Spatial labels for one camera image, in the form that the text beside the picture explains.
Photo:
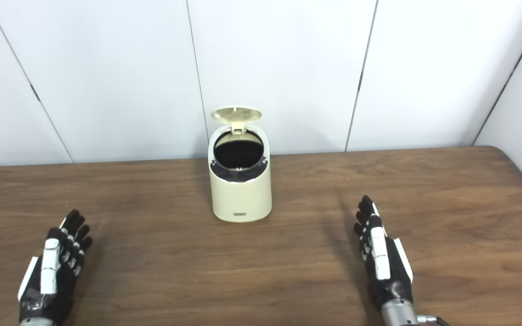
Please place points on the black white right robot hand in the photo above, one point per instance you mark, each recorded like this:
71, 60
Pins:
390, 285

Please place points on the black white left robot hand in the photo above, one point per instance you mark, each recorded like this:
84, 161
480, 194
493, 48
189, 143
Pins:
39, 303

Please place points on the cream-colored lidded bin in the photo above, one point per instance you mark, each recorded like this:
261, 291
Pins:
240, 199

